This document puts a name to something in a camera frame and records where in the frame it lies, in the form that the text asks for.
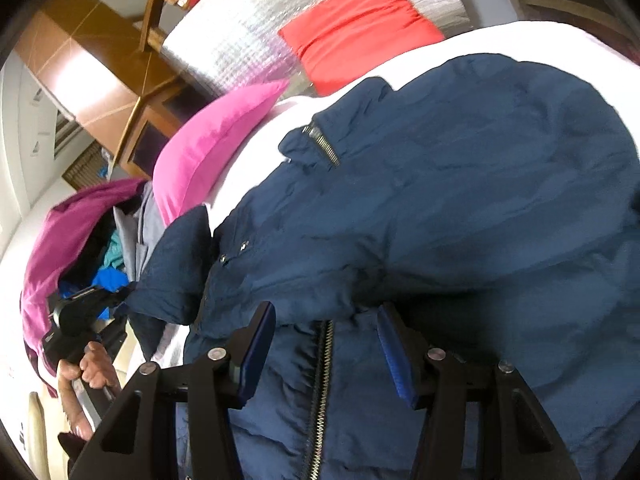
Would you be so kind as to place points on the navy blue puffer jacket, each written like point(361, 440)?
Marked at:
point(450, 185)

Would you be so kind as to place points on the bright blue garment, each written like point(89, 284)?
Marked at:
point(107, 280)

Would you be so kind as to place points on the magenta garment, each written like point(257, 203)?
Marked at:
point(55, 240)

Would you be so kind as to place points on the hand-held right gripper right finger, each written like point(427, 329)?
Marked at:
point(395, 355)

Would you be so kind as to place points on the red pillow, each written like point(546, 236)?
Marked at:
point(360, 30)

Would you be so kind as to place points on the teal garment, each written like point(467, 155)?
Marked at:
point(114, 252)

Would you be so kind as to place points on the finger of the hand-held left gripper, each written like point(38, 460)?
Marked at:
point(125, 296)

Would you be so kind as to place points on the wooden ladder rail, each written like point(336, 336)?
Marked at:
point(152, 15)

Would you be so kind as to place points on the pink pillow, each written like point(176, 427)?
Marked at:
point(215, 145)

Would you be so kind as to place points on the silver foil insulation mat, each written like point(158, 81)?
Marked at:
point(235, 40)

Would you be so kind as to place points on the person's left hand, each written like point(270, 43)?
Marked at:
point(92, 365)

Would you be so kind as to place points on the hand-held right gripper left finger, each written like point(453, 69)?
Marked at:
point(257, 355)

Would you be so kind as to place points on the white embossed blanket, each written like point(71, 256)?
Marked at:
point(500, 40)

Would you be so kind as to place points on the brown wooden wardrobe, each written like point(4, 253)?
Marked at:
point(90, 60)

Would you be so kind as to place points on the slatted window shutter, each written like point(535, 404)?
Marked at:
point(85, 162)

